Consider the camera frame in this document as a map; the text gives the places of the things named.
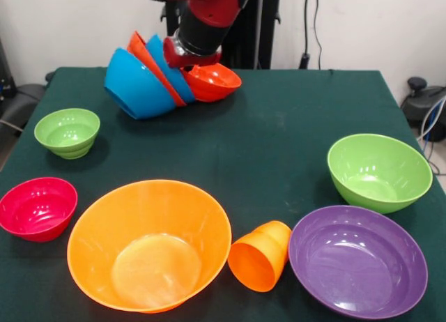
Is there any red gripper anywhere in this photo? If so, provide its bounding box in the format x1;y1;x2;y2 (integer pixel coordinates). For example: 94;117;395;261
163;37;223;75

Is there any blue plastic bowl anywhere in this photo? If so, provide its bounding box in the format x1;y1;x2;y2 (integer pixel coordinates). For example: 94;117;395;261
145;34;196;104
104;47;177;121

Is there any red-orange plastic bowl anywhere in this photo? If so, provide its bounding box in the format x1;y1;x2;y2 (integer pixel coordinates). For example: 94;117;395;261
127;31;187;107
180;63;243;102

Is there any large orange plastic bowl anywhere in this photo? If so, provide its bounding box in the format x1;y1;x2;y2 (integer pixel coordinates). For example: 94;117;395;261
66;179;233;314

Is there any dark green tablecloth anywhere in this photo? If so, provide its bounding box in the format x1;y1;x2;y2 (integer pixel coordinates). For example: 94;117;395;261
0;66;446;322

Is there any small green plastic bowl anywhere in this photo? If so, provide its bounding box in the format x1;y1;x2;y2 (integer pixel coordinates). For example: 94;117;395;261
33;107;101;160

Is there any black wheeled base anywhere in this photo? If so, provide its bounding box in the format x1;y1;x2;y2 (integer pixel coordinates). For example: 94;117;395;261
0;36;46;131
400;77;446;142

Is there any orange plastic cup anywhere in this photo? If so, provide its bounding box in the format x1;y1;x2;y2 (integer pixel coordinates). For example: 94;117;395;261
227;220;293;293

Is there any pink plastic bowl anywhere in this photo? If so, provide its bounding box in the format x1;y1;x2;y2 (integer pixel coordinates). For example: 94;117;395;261
0;177;79;243

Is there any large green plastic bowl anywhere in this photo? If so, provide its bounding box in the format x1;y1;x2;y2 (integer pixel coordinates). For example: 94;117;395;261
327;133;434;215

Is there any purple plastic bowl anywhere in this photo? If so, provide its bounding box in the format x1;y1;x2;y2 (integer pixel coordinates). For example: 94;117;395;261
288;205;429;320

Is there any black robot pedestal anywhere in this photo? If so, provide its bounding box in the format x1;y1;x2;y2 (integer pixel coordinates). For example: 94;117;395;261
160;0;282;70

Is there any black wall cable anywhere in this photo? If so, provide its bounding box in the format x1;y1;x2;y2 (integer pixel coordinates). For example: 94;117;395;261
298;0;323;70

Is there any blue and white cable bundle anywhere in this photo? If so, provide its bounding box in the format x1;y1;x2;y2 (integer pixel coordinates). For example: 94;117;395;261
416;95;446;176

